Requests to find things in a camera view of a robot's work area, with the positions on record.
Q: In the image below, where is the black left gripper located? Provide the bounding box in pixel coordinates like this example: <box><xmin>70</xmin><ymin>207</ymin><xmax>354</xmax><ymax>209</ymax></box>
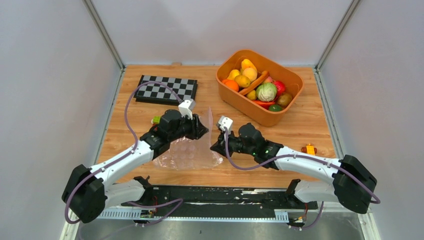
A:
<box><xmin>169</xmin><ymin>112</ymin><xmax>210</xmax><ymax>143</ymax></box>

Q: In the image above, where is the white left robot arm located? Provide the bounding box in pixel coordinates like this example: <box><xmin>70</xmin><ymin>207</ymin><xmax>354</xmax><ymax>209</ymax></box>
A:
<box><xmin>61</xmin><ymin>109</ymin><xmax>209</xmax><ymax>224</ymax></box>

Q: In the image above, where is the black white checkerboard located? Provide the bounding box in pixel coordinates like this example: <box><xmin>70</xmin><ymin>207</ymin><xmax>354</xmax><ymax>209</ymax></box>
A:
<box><xmin>133</xmin><ymin>75</ymin><xmax>198</xmax><ymax>106</ymax></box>

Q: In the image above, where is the orange plastic basket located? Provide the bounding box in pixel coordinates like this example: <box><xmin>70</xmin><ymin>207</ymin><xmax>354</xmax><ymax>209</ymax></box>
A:
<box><xmin>215</xmin><ymin>49</ymin><xmax>304</xmax><ymax>127</ymax></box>

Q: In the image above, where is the clear zip top bag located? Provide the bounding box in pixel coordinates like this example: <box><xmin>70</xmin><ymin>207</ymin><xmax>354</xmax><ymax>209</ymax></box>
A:
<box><xmin>152</xmin><ymin>106</ymin><xmax>224</xmax><ymax>171</ymax></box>

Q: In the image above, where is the red toy apple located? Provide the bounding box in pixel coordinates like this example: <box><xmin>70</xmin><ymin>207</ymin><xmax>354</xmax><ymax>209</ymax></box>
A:
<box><xmin>273</xmin><ymin>80</ymin><xmax>286</xmax><ymax>97</ymax></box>

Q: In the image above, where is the orange toy fruit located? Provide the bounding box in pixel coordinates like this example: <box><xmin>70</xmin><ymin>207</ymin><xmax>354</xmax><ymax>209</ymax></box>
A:
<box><xmin>222</xmin><ymin>79</ymin><xmax>239</xmax><ymax>92</ymax></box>

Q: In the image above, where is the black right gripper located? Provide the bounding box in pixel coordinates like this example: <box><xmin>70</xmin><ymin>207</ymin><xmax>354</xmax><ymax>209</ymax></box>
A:
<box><xmin>210</xmin><ymin>128</ymin><xmax>256</xmax><ymax>160</ymax></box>

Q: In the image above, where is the pink toy peach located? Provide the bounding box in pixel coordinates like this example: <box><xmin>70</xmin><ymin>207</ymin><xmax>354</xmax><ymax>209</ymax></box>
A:
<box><xmin>262</xmin><ymin>76</ymin><xmax>274</xmax><ymax>84</ymax></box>

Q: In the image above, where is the small yellow toy fruit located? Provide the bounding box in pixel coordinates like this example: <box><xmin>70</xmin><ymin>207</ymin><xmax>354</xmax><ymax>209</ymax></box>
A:
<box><xmin>245</xmin><ymin>89</ymin><xmax>257</xmax><ymax>101</ymax></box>

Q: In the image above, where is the red toy chili pepper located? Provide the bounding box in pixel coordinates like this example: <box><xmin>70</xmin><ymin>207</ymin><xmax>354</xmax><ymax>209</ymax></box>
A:
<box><xmin>253</xmin><ymin>100</ymin><xmax>275</xmax><ymax>108</ymax></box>

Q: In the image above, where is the red green brick car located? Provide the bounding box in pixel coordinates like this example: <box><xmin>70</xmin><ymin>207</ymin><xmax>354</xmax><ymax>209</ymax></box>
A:
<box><xmin>151</xmin><ymin>116</ymin><xmax>161</xmax><ymax>125</ymax></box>

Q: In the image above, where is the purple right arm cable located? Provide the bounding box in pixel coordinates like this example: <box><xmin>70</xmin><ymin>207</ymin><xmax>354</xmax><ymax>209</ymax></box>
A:
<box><xmin>223</xmin><ymin>129</ymin><xmax>381</xmax><ymax>205</ymax></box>

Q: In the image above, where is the orange toy sausage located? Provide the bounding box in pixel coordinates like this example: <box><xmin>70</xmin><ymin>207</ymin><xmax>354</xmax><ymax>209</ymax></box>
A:
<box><xmin>238</xmin><ymin>70</ymin><xmax>269</xmax><ymax>96</ymax></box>

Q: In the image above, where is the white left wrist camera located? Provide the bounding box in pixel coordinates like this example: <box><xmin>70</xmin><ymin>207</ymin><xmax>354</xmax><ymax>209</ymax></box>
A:
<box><xmin>178</xmin><ymin>99</ymin><xmax>196</xmax><ymax>120</ymax></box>

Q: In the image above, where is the yellow brick toy car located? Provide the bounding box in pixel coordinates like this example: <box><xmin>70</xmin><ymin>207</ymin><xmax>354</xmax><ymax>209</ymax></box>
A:
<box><xmin>301</xmin><ymin>143</ymin><xmax>318</xmax><ymax>156</ymax></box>

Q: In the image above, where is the green toy lime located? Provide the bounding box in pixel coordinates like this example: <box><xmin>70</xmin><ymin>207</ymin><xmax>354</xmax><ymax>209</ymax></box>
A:
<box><xmin>268</xmin><ymin>104</ymin><xmax>283</xmax><ymax>112</ymax></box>

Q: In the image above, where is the green toy cabbage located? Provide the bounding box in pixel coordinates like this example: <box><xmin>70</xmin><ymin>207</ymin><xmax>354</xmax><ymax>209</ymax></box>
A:
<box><xmin>256</xmin><ymin>82</ymin><xmax>278</xmax><ymax>102</ymax></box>

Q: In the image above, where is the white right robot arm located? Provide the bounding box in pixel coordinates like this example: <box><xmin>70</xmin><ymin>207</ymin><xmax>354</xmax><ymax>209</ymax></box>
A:
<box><xmin>210</xmin><ymin>120</ymin><xmax>381</xmax><ymax>214</ymax></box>

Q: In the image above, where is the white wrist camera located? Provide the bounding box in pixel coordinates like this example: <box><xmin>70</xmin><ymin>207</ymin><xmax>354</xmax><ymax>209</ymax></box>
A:
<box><xmin>178</xmin><ymin>99</ymin><xmax>196</xmax><ymax>120</ymax></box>
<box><xmin>216</xmin><ymin>115</ymin><xmax>234</xmax><ymax>133</ymax></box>

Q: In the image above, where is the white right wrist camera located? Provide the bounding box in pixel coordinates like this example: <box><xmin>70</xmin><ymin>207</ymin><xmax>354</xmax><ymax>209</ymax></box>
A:
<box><xmin>216</xmin><ymin>115</ymin><xmax>234</xmax><ymax>133</ymax></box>

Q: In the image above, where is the brown toy potato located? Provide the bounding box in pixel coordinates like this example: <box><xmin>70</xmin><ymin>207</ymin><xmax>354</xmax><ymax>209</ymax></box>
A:
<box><xmin>276</xmin><ymin>92</ymin><xmax>293</xmax><ymax>108</ymax></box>

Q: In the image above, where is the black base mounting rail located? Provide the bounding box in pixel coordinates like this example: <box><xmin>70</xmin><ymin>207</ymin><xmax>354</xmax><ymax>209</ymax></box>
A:
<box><xmin>136</xmin><ymin>185</ymin><xmax>319</xmax><ymax>219</ymax></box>

